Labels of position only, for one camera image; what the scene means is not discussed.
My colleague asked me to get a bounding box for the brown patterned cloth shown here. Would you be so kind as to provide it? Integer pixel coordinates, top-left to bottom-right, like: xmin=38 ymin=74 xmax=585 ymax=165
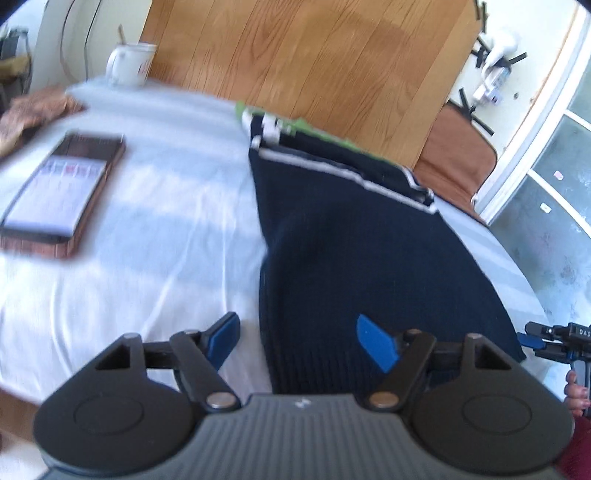
xmin=0 ymin=87 xmax=87 ymax=160

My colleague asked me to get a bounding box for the person's red sleeved forearm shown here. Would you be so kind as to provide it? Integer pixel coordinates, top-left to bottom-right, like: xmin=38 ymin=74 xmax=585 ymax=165
xmin=551 ymin=414 xmax=591 ymax=480

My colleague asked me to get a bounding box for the dark cable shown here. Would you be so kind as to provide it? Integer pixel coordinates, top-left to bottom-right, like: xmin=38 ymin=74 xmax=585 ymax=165
xmin=82 ymin=0 xmax=101 ymax=79

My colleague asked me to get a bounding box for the white wall charger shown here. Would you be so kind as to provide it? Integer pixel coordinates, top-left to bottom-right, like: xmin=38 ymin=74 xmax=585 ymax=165
xmin=478 ymin=28 xmax=518 ymax=106

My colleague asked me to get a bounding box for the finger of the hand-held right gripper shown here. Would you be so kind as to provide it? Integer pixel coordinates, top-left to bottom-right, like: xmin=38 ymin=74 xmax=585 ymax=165
xmin=525 ymin=322 xmax=572 ymax=340
xmin=517 ymin=332 xmax=574 ymax=362

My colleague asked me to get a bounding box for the white printed mug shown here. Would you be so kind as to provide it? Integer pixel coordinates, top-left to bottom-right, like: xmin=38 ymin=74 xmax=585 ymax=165
xmin=106 ymin=42 xmax=158 ymax=89

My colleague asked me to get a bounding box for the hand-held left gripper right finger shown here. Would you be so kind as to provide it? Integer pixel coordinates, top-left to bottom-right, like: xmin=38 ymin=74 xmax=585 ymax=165
xmin=356 ymin=315 xmax=513 ymax=409

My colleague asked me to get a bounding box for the black strap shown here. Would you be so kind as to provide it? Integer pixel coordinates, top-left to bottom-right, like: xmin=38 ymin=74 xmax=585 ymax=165
xmin=455 ymin=87 xmax=496 ymax=137
xmin=470 ymin=32 xmax=528 ymax=71

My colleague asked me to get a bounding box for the brown perforated seat cushion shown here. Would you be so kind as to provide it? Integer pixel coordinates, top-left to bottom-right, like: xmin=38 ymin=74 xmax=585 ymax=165
xmin=411 ymin=104 xmax=498 ymax=224

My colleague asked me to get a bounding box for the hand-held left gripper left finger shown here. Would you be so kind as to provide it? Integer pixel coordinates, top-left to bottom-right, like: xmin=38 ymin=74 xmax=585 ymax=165
xmin=95 ymin=311 xmax=242 ymax=411

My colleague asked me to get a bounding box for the smartphone in brown case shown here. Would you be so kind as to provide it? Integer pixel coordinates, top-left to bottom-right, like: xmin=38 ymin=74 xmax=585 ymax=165
xmin=0 ymin=132 xmax=127 ymax=260

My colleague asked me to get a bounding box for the wooden board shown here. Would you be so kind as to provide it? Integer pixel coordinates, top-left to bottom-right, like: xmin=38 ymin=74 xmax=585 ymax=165
xmin=139 ymin=0 xmax=491 ymax=171

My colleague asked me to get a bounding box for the person's right hand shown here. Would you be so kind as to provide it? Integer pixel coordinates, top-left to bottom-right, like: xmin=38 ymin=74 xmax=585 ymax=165
xmin=564 ymin=369 xmax=591 ymax=418

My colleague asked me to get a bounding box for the navy striped knit sweater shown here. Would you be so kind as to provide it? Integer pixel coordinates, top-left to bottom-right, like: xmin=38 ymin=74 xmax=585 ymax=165
xmin=235 ymin=102 xmax=527 ymax=395

